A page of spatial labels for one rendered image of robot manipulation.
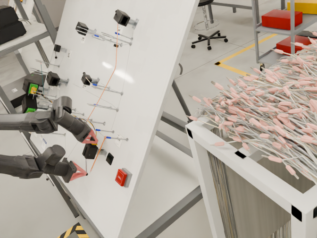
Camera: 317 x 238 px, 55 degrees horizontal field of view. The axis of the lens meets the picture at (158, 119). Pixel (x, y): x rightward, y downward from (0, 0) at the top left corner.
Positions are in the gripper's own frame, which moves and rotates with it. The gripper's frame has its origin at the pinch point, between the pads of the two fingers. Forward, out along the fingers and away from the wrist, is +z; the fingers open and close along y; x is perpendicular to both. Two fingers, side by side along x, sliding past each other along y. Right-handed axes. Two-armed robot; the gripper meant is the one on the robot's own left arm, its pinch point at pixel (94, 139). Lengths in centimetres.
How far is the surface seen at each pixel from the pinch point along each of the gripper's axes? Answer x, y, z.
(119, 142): -6.0, -7.5, 4.9
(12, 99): 24, 102, 4
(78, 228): 77, 75, 101
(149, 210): 9.7, -17.6, 36.8
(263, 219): -20, -60, 36
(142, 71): -33.6, -5.6, -7.9
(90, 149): 4.1, -2.0, 0.5
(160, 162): -9.2, 5.2, 47.3
